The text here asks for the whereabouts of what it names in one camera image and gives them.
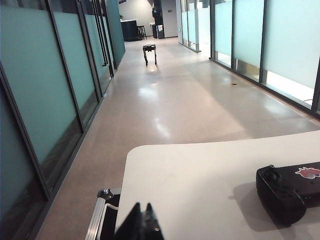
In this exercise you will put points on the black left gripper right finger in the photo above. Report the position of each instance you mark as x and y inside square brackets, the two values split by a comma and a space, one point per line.
[152, 230]

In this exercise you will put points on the dark wooden bar stool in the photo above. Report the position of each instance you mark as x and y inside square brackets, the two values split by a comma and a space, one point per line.
[141, 31]

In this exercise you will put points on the aluminium edged black case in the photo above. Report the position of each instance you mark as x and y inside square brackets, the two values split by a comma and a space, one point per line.
[96, 215]

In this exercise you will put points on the tall black machine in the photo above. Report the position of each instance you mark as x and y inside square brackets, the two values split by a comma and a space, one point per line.
[158, 20]

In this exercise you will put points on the dark bar counter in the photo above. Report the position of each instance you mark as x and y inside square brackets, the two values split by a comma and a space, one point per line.
[129, 31]

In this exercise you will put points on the small green potted plant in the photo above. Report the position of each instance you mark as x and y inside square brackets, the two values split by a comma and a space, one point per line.
[121, 17]

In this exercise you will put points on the black remote control with sticker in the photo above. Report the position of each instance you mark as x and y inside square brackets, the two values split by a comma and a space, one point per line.
[280, 197]

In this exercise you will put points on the black quadruped robot dog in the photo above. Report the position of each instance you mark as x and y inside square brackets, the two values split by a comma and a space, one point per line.
[149, 48]

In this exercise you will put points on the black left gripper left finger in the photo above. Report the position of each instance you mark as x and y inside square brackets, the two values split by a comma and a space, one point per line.
[130, 230]

